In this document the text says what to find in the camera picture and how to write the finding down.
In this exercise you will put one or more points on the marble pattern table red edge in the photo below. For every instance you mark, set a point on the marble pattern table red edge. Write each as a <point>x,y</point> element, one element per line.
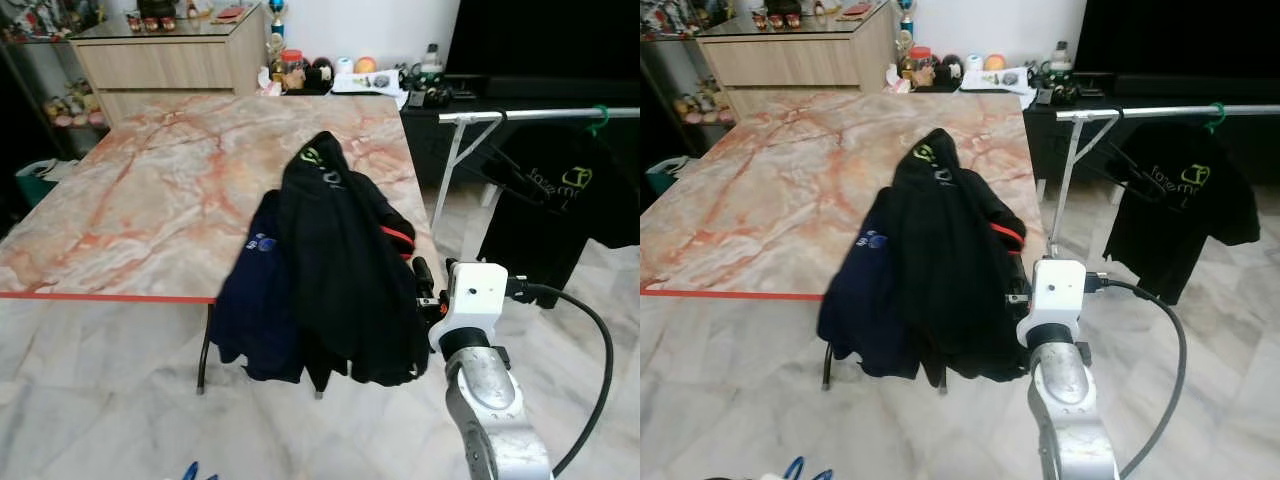
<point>780,190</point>
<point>150,190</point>

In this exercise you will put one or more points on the black plush toy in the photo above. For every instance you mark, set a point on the black plush toy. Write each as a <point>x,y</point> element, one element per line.
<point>948,68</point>
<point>320,70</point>

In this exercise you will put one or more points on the white paper stack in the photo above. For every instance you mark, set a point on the white paper stack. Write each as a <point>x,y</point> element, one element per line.
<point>1000,82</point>
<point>370,85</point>

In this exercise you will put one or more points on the blue gold trophy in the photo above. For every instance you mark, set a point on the blue gold trophy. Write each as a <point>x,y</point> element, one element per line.
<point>277,15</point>
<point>907,15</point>

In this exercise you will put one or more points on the navy blue shirt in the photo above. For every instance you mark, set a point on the navy blue shirt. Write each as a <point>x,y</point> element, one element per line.
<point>860,300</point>
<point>255,300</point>

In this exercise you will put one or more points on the blue plastic hanger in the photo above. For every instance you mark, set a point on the blue plastic hanger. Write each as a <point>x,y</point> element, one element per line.
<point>795,468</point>
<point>190,472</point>

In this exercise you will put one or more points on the white blue ball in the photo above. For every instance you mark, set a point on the white blue ball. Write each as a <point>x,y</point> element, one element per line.
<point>345,65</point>
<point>973,62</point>

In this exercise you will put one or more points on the clear plastic bottle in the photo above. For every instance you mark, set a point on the clear plastic bottle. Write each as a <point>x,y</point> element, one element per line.
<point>1060,58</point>
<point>432,60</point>

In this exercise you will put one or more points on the silver metal clothes rack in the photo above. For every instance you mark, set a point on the silver metal clothes rack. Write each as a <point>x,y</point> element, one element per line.
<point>540,113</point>
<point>1150,111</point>

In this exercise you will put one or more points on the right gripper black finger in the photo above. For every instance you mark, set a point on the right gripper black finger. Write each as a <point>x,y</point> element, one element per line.
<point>422,274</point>

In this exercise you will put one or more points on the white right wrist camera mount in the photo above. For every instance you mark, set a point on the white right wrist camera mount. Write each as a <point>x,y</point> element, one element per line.
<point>475,295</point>
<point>1055,295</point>

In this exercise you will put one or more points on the teal white bag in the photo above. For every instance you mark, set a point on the teal white bag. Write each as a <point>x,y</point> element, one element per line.
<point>40,185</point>
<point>665,175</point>

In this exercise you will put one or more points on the display shelf with figurines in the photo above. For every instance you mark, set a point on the display shelf with figurines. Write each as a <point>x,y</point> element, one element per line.
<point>70,105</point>
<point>700,105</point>

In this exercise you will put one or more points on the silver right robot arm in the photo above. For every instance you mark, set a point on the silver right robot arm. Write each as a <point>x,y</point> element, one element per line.
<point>490,420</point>
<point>1065,420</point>

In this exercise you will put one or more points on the pink tissue pack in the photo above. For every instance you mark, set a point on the pink tissue pack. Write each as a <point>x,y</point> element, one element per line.
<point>268,85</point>
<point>897,82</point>

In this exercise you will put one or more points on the black flat screen television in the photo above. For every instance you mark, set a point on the black flat screen television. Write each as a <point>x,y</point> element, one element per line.
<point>1180,35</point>
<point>550,35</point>

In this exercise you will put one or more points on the green plastic hanger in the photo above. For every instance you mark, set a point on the green plastic hanger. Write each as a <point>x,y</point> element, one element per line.
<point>600,125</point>
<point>1217,122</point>

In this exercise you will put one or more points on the black television console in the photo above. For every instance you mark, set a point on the black television console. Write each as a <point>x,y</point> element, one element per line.
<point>1040,140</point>
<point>420,140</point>

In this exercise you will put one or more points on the yellow red ball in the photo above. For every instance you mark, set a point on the yellow red ball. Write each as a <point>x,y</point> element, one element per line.
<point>366,64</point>
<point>994,62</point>

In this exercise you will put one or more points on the jar with red lid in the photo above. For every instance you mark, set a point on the jar with red lid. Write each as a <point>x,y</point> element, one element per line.
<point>920,53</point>
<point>292,55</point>

